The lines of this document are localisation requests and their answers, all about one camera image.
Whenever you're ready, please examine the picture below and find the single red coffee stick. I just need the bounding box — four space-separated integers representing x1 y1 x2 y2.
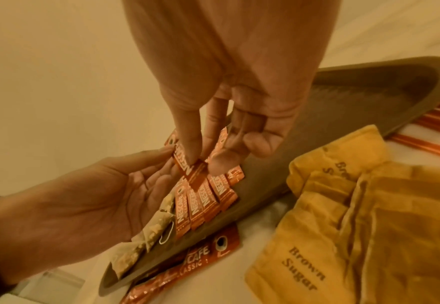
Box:
118 266 183 304
129 222 241 286
173 140 209 191

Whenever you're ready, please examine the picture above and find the neat cluster of tea bags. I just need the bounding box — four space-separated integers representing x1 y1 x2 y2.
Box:
109 193 178 280

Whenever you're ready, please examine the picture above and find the pile of orange stick packets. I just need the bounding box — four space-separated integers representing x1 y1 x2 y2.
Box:
388 92 440 163

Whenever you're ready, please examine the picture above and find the dark brown tray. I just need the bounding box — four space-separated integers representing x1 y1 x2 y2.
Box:
98 55 440 297

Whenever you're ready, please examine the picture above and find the pile of yellow sachets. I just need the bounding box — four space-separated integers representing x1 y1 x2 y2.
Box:
245 124 440 304

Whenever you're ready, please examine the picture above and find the red Nescafe sachets group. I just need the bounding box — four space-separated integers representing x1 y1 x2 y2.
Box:
163 124 246 240

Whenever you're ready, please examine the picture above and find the person's left hand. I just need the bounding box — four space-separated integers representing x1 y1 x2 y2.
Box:
0 146 185 286

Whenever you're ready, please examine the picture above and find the person's right hand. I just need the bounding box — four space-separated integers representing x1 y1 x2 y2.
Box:
121 0 344 176

